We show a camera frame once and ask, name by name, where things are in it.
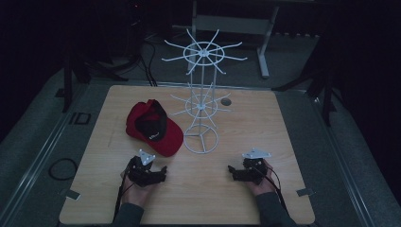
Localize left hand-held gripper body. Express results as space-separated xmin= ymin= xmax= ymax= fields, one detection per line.
xmin=127 ymin=148 xmax=163 ymax=188

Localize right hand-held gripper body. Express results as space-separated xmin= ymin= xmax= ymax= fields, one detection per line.
xmin=235 ymin=148 xmax=272 ymax=185

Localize red and black baseball cap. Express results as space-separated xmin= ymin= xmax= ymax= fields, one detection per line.
xmin=125 ymin=98 xmax=184 ymax=158

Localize white wire hat rack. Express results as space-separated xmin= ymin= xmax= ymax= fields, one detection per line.
xmin=161 ymin=28 xmax=249 ymax=155

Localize person's left hand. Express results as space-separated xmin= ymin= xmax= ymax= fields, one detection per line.
xmin=120 ymin=169 xmax=159 ymax=207

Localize person's right hand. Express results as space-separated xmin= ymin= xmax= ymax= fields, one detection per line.
xmin=245 ymin=159 xmax=279 ymax=197

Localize grey tape strip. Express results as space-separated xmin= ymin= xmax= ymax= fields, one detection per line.
xmin=59 ymin=188 xmax=81 ymax=201
xmin=296 ymin=187 xmax=316 ymax=198

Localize black tripod stand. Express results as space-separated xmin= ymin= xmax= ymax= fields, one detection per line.
xmin=55 ymin=37 xmax=131 ymax=114
xmin=271 ymin=41 xmax=348 ymax=128

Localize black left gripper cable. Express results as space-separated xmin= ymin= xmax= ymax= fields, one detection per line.
xmin=113 ymin=168 xmax=131 ymax=220

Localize black floor bracket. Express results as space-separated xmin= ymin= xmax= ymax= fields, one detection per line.
xmin=68 ymin=112 xmax=93 ymax=126

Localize black cable loop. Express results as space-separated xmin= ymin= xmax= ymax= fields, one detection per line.
xmin=48 ymin=157 xmax=79 ymax=182

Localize black floor cables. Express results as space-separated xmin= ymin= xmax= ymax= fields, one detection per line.
xmin=137 ymin=39 xmax=159 ymax=87

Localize white metal desk frame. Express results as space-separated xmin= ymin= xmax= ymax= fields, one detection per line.
xmin=188 ymin=0 xmax=282 ymax=79

